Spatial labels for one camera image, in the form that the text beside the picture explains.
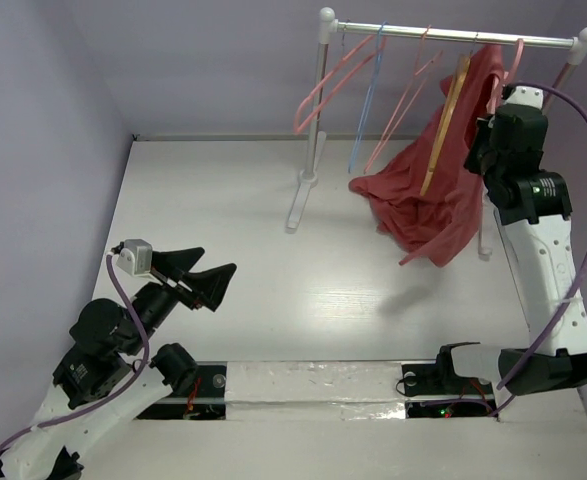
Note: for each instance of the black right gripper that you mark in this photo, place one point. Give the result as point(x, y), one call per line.
point(480, 156)

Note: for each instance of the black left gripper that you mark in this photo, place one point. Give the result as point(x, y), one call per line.
point(210, 285)

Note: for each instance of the red t shirt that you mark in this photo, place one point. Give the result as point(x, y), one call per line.
point(438, 224)

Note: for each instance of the thick pink plastic hanger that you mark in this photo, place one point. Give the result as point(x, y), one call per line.
point(499, 81)

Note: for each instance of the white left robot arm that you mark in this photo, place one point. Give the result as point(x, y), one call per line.
point(111, 375)

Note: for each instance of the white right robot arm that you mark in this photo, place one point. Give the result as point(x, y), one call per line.
point(533, 214)

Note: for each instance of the orange wooden hanger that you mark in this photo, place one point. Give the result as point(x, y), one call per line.
point(449, 141)

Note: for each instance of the pink hanger far left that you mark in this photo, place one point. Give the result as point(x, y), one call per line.
point(330, 81)

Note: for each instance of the white metal clothes rack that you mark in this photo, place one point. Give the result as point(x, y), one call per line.
point(341, 42)

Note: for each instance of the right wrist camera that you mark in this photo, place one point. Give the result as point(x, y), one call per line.
point(524, 96)

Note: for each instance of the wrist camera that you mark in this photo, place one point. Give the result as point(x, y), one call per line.
point(133, 256)
point(524, 96)

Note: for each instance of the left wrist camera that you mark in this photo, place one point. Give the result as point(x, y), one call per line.
point(133, 256)

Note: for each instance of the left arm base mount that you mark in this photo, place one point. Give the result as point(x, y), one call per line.
point(203, 400)

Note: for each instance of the thin pink wire hanger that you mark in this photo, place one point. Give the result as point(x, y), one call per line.
point(420, 75)

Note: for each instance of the blue wire hanger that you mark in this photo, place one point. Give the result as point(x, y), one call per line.
point(368, 100)

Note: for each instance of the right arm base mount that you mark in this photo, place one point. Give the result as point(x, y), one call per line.
point(434, 391)

